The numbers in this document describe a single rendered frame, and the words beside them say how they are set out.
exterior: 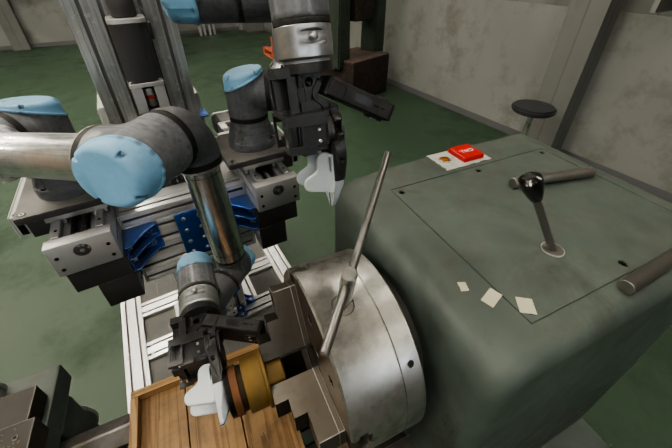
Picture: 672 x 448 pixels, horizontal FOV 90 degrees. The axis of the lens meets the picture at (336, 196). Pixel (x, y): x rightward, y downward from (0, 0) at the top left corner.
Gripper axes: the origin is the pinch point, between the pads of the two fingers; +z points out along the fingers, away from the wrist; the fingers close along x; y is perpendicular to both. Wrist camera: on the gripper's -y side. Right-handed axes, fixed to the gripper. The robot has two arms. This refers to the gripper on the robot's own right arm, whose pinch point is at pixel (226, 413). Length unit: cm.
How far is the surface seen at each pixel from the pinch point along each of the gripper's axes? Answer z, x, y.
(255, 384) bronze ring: -0.9, 3.1, -5.0
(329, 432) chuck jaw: 9.3, 2.5, -13.1
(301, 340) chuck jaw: -4.3, 4.3, -13.7
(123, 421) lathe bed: -17.7, -22.1, 22.6
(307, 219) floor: -166, -108, -65
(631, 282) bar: 15, 19, -57
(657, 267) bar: 15, 19, -64
